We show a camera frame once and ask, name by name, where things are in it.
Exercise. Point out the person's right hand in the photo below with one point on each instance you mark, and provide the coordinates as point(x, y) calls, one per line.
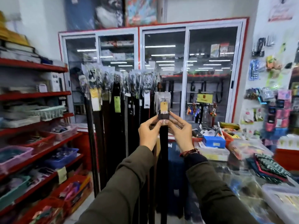
point(183, 137)

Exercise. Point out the person's left hand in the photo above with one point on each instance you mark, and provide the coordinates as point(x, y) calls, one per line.
point(147, 135)

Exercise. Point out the person's left thumb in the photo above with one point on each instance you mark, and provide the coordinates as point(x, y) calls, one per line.
point(157, 125)

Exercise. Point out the person's right thumb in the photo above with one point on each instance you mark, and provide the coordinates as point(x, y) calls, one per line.
point(171, 128)

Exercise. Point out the black belt with yellow tag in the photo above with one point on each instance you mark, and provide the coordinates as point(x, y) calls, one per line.
point(164, 146)

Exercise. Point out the person's right forearm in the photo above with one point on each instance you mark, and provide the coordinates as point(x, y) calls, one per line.
point(210, 193)

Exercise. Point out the person's left forearm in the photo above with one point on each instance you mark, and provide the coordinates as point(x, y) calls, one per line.
point(121, 191)

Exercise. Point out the row of hanging packaged belts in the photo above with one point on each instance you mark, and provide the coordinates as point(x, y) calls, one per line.
point(116, 114)

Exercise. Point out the blue box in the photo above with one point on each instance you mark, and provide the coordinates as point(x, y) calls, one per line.
point(213, 141)

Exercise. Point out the yellow sign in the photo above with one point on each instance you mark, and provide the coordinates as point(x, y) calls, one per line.
point(204, 98)

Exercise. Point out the dark blue suitcase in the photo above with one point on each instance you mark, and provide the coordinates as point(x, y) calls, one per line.
point(176, 179)

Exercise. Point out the glass door display cabinet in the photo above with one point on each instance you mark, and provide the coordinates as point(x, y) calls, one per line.
point(163, 67)

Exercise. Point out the clear pink plastic basket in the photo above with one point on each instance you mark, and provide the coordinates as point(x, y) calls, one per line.
point(63, 132)

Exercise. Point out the blue plastic basket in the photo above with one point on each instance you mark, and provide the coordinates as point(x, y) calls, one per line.
point(62, 158)

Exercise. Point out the pile of folded patterned cloths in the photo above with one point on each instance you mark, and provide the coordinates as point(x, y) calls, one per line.
point(268, 169)

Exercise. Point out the large red plastic basket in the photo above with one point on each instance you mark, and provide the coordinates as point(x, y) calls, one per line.
point(74, 191)

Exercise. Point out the white woven plastic basket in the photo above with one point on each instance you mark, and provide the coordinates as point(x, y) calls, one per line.
point(50, 113)

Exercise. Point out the framed pictures atop cabinet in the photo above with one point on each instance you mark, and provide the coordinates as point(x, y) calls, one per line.
point(112, 12)

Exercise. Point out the red metal shelf unit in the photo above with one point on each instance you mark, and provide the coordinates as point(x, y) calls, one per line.
point(35, 158)

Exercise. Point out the clear plastic container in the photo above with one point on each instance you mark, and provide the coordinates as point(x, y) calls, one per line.
point(283, 202)

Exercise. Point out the teal plastic basket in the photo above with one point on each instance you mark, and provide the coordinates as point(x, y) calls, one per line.
point(12, 192)

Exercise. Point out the stack of books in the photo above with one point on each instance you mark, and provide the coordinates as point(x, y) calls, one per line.
point(16, 48)

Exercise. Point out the wall display of packaged accessories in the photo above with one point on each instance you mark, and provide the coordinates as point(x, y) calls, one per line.
point(273, 102)

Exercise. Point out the wall poster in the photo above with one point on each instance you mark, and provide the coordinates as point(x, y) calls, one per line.
point(281, 9)

